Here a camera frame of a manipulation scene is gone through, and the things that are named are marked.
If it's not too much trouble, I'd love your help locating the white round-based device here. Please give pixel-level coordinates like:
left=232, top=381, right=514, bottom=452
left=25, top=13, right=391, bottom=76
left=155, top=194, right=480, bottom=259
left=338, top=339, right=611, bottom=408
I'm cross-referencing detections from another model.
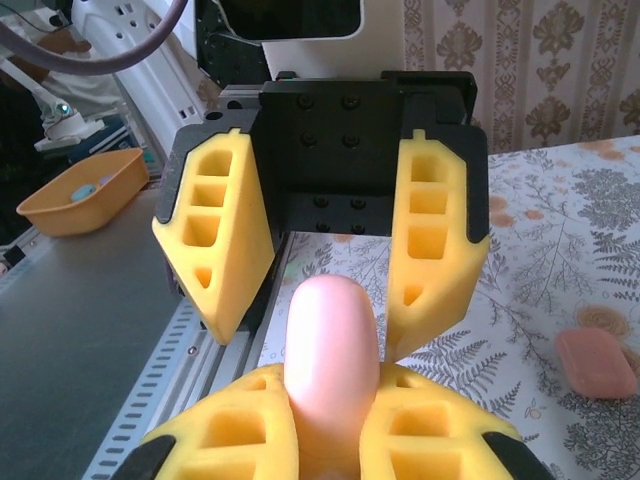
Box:
left=34, top=97, right=101, bottom=149

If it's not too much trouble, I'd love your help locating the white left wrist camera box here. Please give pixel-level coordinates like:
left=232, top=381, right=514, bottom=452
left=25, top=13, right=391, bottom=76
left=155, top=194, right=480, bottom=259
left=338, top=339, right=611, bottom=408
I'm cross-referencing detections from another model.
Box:
left=219, top=0, right=407, bottom=84

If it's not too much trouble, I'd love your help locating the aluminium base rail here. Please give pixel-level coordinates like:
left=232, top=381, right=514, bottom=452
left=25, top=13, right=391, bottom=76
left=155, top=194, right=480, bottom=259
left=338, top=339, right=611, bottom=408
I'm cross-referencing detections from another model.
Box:
left=199, top=234, right=301, bottom=401

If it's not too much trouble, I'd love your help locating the salmon pink rounded case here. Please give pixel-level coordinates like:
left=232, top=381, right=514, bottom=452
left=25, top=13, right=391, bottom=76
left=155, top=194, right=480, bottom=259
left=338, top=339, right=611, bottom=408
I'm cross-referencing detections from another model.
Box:
left=553, top=327, right=639, bottom=400

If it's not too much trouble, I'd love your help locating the grey metal sheet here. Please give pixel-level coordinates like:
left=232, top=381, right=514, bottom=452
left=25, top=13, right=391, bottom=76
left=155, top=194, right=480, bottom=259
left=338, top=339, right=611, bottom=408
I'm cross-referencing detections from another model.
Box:
left=0, top=189, right=201, bottom=480

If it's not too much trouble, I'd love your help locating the person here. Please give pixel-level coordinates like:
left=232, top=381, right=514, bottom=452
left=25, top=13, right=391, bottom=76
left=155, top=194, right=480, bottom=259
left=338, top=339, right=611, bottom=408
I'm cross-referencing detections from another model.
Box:
left=0, top=29, right=126, bottom=131

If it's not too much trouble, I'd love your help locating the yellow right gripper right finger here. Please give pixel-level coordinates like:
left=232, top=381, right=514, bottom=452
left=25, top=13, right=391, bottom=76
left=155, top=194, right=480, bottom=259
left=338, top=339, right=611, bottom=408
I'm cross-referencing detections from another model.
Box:
left=359, top=362, right=554, bottom=480

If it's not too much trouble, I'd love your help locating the light pink earbud charging case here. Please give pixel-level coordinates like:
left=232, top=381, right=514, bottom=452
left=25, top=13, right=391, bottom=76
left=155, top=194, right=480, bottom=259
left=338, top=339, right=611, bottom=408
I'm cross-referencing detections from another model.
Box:
left=283, top=273, right=382, bottom=480

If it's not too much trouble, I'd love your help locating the white slotted cable duct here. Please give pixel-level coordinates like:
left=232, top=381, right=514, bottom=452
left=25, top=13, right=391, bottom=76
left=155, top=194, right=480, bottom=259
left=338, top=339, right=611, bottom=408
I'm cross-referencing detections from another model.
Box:
left=82, top=299, right=221, bottom=480

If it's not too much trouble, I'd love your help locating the orange plastic tray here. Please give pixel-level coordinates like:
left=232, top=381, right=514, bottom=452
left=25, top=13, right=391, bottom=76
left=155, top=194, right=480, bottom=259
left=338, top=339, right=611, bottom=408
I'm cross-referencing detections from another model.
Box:
left=16, top=147, right=151, bottom=237

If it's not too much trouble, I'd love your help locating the floral patterned table cover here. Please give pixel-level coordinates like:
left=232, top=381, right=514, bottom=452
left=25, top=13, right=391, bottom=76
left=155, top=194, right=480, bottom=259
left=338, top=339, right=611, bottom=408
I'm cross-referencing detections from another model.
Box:
left=259, top=134, right=640, bottom=480

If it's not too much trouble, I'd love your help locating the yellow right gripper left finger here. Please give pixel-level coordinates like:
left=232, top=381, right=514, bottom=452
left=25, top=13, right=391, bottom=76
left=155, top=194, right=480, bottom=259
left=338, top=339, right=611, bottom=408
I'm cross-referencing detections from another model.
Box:
left=117, top=364, right=301, bottom=480

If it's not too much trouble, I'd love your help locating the aluminium frame bar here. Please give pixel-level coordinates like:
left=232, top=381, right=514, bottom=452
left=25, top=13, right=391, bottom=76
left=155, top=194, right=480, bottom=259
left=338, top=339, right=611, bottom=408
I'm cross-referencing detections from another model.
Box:
left=0, top=224, right=56, bottom=296

